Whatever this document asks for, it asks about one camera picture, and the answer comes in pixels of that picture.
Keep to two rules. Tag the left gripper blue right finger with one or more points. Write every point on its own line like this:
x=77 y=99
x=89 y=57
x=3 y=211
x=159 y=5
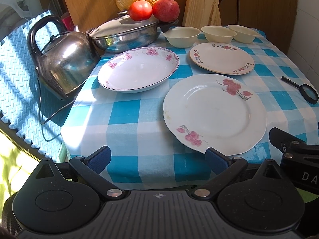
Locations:
x=226 y=170

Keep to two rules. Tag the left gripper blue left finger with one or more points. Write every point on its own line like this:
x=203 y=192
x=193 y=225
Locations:
x=88 y=171

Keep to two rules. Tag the large white red-flower plate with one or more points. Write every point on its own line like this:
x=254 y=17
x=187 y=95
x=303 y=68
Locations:
x=211 y=110

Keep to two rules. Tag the deep pink-flower plate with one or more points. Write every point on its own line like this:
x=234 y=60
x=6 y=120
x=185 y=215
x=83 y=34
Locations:
x=138 y=70

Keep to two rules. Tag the small floral rimmed plate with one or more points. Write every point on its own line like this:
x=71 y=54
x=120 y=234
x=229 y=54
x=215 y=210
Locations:
x=222 y=58

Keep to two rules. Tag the cream bowl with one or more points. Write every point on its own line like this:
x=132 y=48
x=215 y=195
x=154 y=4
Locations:
x=182 y=37
x=243 y=34
x=219 y=34

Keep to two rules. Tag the blue checkered tablecloth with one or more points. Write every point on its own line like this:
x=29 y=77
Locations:
x=145 y=154

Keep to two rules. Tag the black magnifying glass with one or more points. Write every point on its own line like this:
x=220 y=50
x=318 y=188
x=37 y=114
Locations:
x=307 y=92

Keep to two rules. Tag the blue foam mat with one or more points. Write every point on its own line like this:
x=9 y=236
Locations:
x=23 y=99

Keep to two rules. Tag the stainless steel kettle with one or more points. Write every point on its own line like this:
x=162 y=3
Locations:
x=65 y=62

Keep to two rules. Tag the steel pot with lid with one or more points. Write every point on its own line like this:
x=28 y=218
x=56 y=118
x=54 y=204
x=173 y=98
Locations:
x=123 y=34

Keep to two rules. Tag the wooden knife block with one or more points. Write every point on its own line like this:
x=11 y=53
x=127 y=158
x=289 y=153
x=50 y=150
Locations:
x=200 y=13

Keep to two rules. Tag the red tomato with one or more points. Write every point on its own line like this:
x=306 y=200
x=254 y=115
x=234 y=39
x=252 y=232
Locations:
x=140 y=11

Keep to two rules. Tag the red apple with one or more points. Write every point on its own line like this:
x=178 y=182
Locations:
x=166 y=10

